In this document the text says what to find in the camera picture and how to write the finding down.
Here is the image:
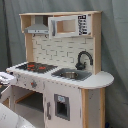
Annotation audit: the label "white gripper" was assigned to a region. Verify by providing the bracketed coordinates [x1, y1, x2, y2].
[0, 72, 16, 85]

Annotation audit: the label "white oven door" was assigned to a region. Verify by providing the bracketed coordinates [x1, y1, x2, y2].
[0, 86, 13, 109]

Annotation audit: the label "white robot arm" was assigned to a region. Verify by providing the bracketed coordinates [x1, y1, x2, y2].
[0, 72, 35, 128]

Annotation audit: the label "wooden toy kitchen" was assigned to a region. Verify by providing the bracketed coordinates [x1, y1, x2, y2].
[7, 11, 114, 128]

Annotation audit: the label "right red stove knob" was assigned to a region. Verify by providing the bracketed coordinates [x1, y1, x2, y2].
[31, 81, 37, 88]

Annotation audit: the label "black stovetop red burners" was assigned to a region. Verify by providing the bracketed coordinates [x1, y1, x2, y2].
[18, 62, 55, 73]

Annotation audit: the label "grey range hood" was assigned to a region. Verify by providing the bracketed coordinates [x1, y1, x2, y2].
[24, 15, 49, 34]

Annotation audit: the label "grey toy sink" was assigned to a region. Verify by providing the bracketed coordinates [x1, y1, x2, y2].
[52, 68, 92, 81]

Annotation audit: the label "black toy faucet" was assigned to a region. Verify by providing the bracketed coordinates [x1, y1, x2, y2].
[75, 51, 93, 70]

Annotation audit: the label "white microwave door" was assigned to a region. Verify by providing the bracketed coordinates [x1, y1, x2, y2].
[48, 14, 91, 38]

